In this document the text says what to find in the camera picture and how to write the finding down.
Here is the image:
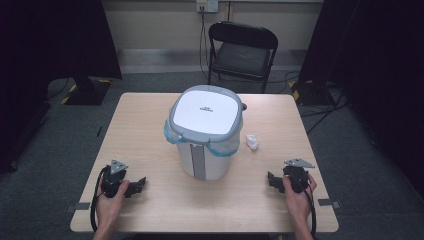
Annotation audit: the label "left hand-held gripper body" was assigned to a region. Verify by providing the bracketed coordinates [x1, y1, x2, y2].
[100, 159, 129, 198]

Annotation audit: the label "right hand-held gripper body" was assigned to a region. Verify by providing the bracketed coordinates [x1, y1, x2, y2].
[282, 157, 316, 194]

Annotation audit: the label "white paper ball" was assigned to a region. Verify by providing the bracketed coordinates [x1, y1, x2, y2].
[245, 133, 260, 151]

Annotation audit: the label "white trash can grey lid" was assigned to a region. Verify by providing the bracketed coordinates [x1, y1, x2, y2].
[167, 84, 248, 182]

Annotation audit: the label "person's right hand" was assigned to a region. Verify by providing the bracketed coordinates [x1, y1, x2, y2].
[282, 173, 318, 226]

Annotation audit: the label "person's left hand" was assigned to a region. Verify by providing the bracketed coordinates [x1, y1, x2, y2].
[95, 179, 130, 230]

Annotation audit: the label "grey tape strip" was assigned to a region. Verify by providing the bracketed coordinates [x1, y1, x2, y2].
[65, 201, 92, 213]
[317, 198, 342, 209]

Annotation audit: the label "blue trash bag liner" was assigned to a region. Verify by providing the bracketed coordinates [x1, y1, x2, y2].
[162, 119, 241, 158]

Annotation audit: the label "black stand base striped tape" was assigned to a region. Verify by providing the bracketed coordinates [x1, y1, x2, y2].
[288, 79, 336, 107]
[60, 76, 113, 107]

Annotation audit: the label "black folding chair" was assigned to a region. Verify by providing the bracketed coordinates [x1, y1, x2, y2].
[207, 21, 280, 94]

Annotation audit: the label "black curtain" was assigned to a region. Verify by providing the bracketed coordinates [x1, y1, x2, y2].
[298, 0, 424, 198]
[0, 0, 123, 174]

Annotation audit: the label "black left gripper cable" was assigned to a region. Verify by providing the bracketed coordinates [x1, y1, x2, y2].
[89, 165, 112, 233]

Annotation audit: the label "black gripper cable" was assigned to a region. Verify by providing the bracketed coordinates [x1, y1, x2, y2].
[89, 165, 112, 233]
[289, 174, 318, 240]

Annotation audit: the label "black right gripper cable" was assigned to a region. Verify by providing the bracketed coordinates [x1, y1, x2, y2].
[289, 174, 318, 240]

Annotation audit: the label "black floor cables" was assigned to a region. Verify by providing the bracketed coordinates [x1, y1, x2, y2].
[266, 70, 351, 135]

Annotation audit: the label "black cable from socket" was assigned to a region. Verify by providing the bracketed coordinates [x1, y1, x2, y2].
[198, 5, 211, 82]

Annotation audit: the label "white wall socket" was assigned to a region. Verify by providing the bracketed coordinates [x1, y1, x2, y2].
[195, 0, 220, 14]

